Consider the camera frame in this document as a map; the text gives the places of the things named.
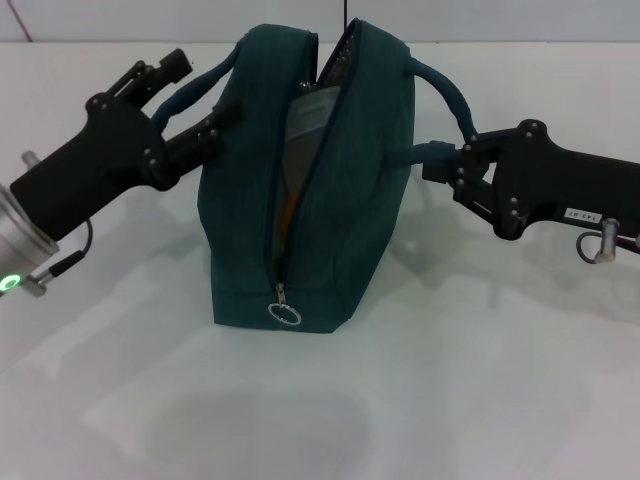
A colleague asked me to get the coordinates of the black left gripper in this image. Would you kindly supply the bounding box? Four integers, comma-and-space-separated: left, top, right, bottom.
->
9, 48, 246, 242

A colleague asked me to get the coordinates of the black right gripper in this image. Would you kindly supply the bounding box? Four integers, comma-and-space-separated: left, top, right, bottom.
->
422, 119, 640, 242

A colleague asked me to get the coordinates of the dark teal fabric bag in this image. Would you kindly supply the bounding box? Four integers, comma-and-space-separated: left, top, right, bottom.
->
152, 17, 482, 334

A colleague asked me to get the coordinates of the orange pear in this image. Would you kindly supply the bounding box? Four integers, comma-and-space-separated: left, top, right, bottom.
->
277, 191, 304, 232

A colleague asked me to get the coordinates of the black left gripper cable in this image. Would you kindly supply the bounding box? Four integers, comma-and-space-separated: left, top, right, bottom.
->
24, 219, 96, 300

